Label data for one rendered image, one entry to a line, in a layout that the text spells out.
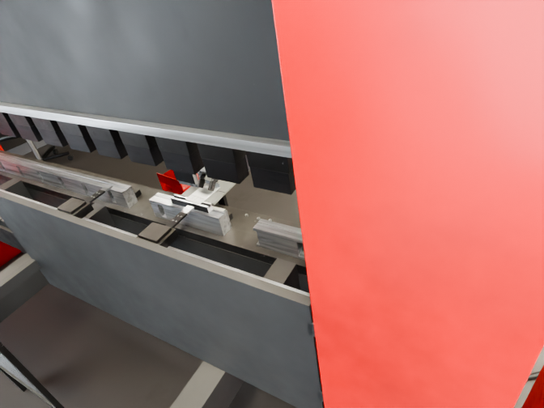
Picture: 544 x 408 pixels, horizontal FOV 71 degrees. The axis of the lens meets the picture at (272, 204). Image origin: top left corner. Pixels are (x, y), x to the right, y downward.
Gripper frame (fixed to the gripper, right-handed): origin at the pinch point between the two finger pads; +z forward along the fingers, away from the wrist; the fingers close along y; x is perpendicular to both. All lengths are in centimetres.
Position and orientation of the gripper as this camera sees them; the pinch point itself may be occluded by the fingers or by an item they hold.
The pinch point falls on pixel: (206, 184)
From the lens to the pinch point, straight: 165.0
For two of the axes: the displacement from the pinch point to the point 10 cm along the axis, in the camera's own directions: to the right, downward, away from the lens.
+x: 5.1, 0.9, 8.6
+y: 8.2, 2.4, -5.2
